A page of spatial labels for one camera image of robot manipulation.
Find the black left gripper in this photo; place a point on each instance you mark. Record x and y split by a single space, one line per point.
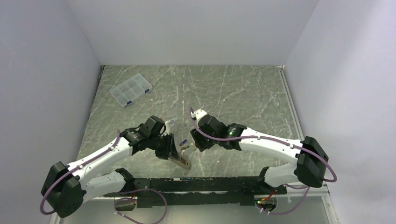
170 150

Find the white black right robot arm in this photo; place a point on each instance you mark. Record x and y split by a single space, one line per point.
305 160

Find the aluminium frame rail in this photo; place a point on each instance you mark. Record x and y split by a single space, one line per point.
328 205

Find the white remote control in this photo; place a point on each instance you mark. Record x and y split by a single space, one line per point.
181 162

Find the clear plastic organizer box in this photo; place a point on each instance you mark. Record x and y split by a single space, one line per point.
131 90

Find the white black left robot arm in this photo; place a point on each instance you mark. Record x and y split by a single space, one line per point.
67 187

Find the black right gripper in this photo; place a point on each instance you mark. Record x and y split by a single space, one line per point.
199 142

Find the blue purple battery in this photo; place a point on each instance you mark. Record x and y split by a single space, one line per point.
183 142

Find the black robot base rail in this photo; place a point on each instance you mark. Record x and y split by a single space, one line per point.
198 191

